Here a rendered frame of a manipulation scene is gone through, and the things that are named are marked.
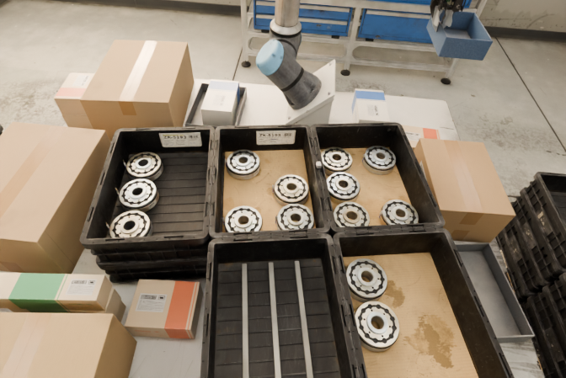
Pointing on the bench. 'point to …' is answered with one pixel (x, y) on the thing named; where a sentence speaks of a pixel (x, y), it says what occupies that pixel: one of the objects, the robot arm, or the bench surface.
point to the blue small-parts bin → (461, 37)
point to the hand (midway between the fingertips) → (438, 27)
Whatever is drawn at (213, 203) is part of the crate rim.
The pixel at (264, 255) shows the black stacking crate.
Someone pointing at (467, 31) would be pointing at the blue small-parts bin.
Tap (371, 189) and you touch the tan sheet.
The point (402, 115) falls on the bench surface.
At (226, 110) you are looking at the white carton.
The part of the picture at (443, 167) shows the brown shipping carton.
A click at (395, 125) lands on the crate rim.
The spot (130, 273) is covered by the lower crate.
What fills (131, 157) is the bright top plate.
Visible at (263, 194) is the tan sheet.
